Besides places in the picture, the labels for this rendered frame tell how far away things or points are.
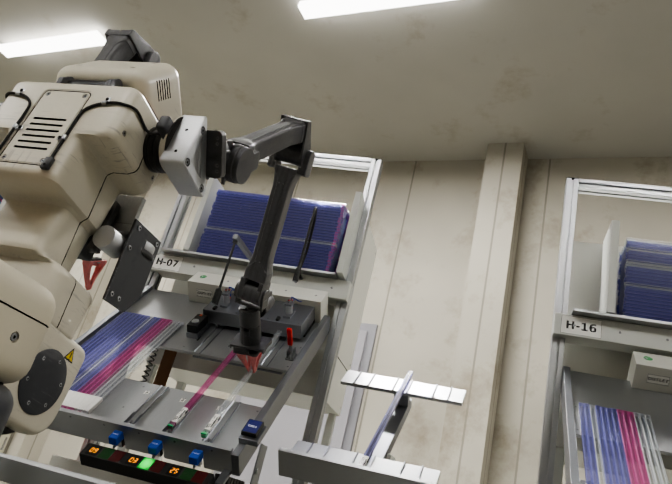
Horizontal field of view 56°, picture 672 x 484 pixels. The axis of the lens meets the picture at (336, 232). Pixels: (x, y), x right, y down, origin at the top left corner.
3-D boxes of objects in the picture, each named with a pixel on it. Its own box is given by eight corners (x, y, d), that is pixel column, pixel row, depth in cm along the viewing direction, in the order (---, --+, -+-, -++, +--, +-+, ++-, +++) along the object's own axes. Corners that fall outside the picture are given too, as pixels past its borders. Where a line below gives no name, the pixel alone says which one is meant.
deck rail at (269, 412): (239, 476, 152) (238, 456, 149) (231, 475, 152) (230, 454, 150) (329, 331, 215) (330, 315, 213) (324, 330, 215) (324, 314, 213)
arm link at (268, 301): (234, 283, 167) (264, 294, 165) (254, 266, 177) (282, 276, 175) (230, 321, 172) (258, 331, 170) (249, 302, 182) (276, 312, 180)
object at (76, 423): (231, 475, 152) (230, 451, 149) (7, 419, 170) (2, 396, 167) (234, 471, 153) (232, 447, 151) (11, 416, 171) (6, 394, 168)
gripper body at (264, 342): (239, 337, 180) (238, 314, 177) (272, 343, 177) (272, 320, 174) (229, 349, 174) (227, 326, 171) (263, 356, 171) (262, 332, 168)
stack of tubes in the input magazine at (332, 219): (329, 271, 217) (346, 204, 228) (195, 252, 231) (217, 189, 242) (336, 285, 228) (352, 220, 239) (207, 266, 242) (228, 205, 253)
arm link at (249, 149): (285, 106, 165) (321, 116, 162) (278, 156, 170) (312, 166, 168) (193, 138, 125) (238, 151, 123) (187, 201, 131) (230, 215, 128)
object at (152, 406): (233, 463, 152) (233, 452, 151) (9, 408, 170) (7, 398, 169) (264, 415, 169) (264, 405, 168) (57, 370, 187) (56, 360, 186)
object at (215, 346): (289, 384, 186) (289, 370, 184) (97, 346, 204) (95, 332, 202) (324, 330, 215) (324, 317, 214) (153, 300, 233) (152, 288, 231)
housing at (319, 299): (320, 339, 212) (320, 301, 207) (189, 315, 225) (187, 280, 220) (327, 327, 219) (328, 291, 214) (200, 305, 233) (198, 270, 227)
